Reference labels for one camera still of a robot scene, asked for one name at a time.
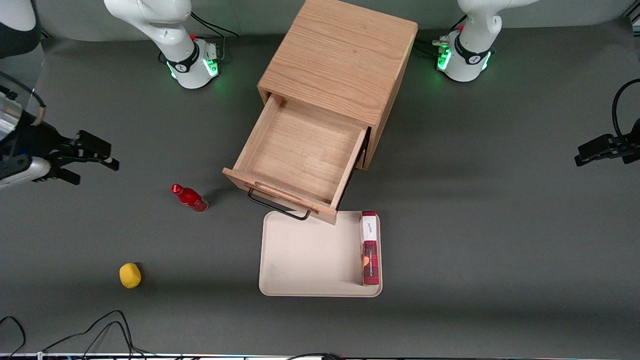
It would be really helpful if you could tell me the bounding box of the black right base cable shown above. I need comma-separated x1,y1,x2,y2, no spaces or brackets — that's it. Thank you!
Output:
190,11,241,62

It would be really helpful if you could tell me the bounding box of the black arm wrist cable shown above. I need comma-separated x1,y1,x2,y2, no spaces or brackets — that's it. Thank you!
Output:
0,70,47,127
612,78,640,140

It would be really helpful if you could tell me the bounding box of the black base cable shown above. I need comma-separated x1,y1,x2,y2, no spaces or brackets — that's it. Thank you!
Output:
190,11,241,62
414,14,468,57

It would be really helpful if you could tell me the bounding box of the black floor cable loop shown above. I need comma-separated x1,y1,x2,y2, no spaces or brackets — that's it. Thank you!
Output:
0,315,27,359

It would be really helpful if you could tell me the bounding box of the wooden drawer cabinet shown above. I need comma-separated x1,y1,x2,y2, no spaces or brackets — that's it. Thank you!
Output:
257,0,419,171

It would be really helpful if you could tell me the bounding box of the black right arm wrist cable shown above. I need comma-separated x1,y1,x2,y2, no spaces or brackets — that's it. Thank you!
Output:
0,70,47,127

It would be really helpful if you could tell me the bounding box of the red bottle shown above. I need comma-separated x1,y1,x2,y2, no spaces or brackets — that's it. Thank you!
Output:
170,183,209,213

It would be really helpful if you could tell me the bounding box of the beige plastic tray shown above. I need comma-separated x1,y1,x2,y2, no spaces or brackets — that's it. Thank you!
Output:
258,210,383,298

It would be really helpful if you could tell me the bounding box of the yellow lemon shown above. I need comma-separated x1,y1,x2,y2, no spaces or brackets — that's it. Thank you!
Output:
119,262,142,290

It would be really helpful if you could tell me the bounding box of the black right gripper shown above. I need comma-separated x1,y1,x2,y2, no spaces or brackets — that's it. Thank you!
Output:
7,121,120,186

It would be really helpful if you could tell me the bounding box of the red white cookie box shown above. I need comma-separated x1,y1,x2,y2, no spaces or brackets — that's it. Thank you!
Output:
360,210,380,286

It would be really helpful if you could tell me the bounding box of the black floor cable bundle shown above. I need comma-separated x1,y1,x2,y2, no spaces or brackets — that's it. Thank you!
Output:
40,310,153,359

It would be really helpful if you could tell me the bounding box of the black left arm wrist cable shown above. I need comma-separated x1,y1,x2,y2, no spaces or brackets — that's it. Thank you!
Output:
612,78,640,140

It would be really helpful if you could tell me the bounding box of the black left base cable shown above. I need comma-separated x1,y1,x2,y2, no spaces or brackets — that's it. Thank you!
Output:
414,14,468,57

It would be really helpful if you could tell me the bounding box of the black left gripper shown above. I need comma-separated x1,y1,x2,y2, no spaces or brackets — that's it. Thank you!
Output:
574,132,640,167

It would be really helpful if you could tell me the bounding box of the wooden drawer with black handle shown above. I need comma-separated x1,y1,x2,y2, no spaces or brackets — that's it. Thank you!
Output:
222,92,372,226

